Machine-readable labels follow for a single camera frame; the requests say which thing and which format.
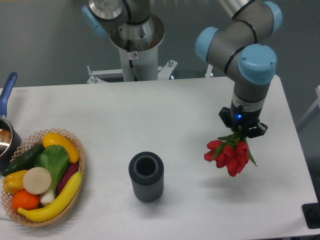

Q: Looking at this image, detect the orange fruit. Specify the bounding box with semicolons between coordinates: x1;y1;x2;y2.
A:
11;190;40;213

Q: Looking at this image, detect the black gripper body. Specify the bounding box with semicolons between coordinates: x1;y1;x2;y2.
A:
230;100;262;132

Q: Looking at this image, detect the purple sweet potato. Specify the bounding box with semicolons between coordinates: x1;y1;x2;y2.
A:
56;163;79;195

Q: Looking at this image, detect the black device at edge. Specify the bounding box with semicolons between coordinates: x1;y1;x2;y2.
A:
301;202;320;229

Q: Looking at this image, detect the yellow banana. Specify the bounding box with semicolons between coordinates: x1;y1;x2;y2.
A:
18;171;82;222

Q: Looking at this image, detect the green bok choy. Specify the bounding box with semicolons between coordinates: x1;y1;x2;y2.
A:
34;145;69;206

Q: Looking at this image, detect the blue handled saucepan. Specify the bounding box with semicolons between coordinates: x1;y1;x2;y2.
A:
0;72;22;171

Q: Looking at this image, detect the yellow bell pepper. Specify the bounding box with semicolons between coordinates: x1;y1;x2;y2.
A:
2;170;28;195

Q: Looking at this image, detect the yellow squash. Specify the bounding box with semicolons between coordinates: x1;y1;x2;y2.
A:
42;132;80;163

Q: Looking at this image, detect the red tulip bouquet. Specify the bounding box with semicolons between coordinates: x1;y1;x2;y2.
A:
203;128;257;177

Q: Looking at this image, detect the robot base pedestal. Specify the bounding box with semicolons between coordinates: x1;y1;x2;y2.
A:
81;0;178;82

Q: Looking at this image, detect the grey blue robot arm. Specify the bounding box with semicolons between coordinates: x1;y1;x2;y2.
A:
195;0;283;139

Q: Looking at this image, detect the dark grey ribbed vase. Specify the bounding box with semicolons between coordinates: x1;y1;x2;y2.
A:
128;151;165;203

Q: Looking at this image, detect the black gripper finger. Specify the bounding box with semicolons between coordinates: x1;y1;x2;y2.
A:
218;107;234;129
246;122;268;138

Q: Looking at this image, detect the green cucumber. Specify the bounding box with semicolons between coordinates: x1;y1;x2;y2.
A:
2;143;45;177

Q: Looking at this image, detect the woven wicker basket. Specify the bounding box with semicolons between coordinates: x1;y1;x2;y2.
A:
1;128;86;227

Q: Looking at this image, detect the white frame at right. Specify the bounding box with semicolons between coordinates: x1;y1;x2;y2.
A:
296;85;320;132

